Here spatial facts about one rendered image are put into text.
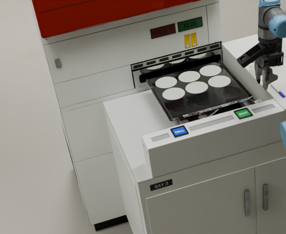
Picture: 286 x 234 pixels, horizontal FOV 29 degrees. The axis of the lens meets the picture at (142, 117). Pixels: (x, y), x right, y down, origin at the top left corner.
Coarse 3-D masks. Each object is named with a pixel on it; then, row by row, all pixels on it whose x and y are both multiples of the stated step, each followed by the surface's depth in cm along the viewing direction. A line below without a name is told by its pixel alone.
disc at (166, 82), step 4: (160, 80) 252; (164, 80) 252; (168, 80) 251; (172, 80) 251; (176, 80) 250; (156, 84) 250; (160, 84) 249; (164, 84) 249; (168, 84) 248; (172, 84) 248
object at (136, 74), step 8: (216, 48) 261; (192, 56) 258; (200, 56) 259; (208, 56) 261; (160, 64) 256; (168, 64) 257; (176, 64) 258; (136, 72) 254; (144, 72) 256; (136, 80) 257; (144, 80) 260; (136, 88) 259
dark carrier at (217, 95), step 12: (180, 72) 256; (180, 84) 247; (228, 84) 241; (192, 96) 237; (204, 96) 236; (216, 96) 235; (228, 96) 234; (240, 96) 232; (168, 108) 232; (180, 108) 231; (192, 108) 230; (204, 108) 229
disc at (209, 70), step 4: (204, 68) 256; (208, 68) 255; (212, 68) 255; (216, 68) 254; (220, 68) 254; (200, 72) 253; (204, 72) 253; (208, 72) 252; (212, 72) 252; (216, 72) 251
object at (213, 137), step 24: (216, 120) 211; (240, 120) 208; (264, 120) 209; (144, 144) 206; (168, 144) 203; (192, 144) 206; (216, 144) 209; (240, 144) 212; (264, 144) 216; (168, 168) 208
